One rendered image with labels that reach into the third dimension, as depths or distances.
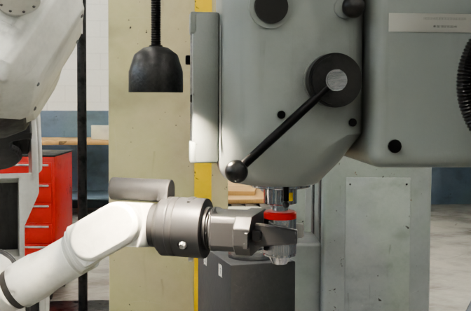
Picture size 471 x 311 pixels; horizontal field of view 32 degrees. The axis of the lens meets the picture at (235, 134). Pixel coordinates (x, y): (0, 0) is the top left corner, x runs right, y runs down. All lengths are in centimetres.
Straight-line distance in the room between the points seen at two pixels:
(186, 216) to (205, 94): 18
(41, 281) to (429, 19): 68
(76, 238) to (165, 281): 174
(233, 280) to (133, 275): 155
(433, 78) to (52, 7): 64
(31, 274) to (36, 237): 447
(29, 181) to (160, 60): 68
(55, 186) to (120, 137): 283
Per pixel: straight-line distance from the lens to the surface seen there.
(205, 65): 113
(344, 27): 109
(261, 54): 106
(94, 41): 1019
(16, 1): 129
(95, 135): 951
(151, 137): 287
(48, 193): 568
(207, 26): 114
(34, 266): 128
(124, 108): 287
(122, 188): 123
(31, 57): 135
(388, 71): 108
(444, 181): 1088
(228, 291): 143
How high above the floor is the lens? 144
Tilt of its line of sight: 3 degrees down
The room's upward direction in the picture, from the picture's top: straight up
